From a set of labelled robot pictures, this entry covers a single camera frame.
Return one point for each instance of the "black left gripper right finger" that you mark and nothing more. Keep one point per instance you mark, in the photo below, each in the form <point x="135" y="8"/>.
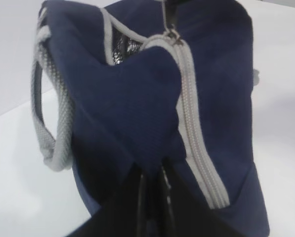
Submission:
<point x="186" y="216"/>

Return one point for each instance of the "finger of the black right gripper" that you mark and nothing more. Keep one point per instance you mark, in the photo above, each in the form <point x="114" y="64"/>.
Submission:
<point x="171" y="9"/>

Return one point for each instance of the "navy blue lunch bag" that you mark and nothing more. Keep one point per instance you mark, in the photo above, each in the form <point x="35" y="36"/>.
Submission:
<point x="112" y="87"/>

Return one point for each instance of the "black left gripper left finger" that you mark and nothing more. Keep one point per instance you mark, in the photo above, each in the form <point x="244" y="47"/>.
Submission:
<point x="123" y="215"/>

